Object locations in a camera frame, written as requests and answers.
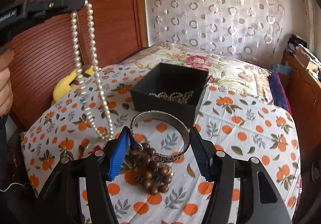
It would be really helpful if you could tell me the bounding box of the white pearl necklace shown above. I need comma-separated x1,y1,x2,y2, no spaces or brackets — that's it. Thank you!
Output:
69,0,115,142

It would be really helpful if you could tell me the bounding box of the brown wooden bead bracelet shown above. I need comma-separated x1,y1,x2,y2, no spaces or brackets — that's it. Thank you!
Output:
129,142,174,196

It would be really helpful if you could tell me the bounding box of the silver engraved bangle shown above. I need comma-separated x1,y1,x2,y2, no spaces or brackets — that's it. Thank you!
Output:
129,110,190,164

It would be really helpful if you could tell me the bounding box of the gold pearl chain jewelry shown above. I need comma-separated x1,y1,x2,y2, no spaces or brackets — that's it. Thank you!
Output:
148,90,194,104

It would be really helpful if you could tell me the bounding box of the black square jewelry box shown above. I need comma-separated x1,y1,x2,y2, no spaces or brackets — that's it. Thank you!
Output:
130,63,209,128

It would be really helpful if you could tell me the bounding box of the person's left hand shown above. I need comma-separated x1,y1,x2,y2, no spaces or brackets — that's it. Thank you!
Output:
0,49,14,117

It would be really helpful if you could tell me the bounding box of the brown wooden wardrobe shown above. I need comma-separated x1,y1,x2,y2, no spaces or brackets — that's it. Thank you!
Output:
7,0,147,131

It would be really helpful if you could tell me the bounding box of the yellow plush toy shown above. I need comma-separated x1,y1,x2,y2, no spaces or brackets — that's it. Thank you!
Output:
51,65,94,106

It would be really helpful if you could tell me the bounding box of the blue purple blanket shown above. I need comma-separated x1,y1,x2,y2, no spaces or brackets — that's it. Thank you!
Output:
268,70,292,114

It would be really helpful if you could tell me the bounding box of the brown wooden dresser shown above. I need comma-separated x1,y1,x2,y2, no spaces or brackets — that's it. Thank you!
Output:
281,52,320,162

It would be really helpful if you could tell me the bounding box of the floral quilt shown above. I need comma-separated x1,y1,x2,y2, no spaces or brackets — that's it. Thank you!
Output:
121,42,273,103

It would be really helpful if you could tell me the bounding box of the clutter pile on dresser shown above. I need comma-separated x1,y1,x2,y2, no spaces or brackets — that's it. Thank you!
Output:
273,34,320,81

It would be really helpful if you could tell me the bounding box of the sheer circle-pattern curtain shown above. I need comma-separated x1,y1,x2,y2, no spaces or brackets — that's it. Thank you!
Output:
145,0,285,65

